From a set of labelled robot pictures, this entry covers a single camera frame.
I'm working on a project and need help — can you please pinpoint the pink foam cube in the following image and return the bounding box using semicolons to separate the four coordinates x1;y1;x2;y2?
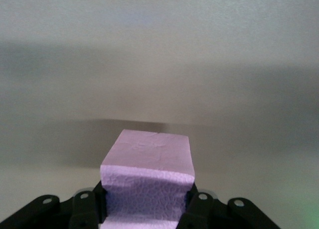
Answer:
99;128;195;229

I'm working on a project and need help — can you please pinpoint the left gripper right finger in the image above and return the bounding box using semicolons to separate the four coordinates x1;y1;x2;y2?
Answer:
175;184;220;229

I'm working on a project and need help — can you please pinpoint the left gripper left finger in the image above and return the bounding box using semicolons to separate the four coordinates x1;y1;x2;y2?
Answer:
71;183;108;229

